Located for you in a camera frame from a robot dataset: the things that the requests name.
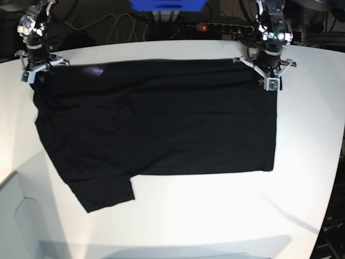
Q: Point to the black power strip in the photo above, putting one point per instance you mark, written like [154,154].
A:
[224,28]

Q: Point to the blue plastic bin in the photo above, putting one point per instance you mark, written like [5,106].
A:
[167,5]

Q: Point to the grey cabinet beside table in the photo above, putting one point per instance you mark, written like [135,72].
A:
[26,230]

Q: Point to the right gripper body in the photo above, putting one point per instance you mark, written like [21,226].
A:
[40,60]

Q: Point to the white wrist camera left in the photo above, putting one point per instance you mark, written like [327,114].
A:
[271,84]

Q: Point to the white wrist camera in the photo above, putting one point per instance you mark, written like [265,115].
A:
[27,76]
[271,84]

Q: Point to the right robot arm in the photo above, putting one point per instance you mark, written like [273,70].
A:
[32,28]

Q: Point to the black T-shirt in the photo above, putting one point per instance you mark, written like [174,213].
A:
[103,124]

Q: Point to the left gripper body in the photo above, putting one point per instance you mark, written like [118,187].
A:
[264,65]

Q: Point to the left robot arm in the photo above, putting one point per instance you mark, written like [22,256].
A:
[270,37]

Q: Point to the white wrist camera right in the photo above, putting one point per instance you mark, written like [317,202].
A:
[27,76]

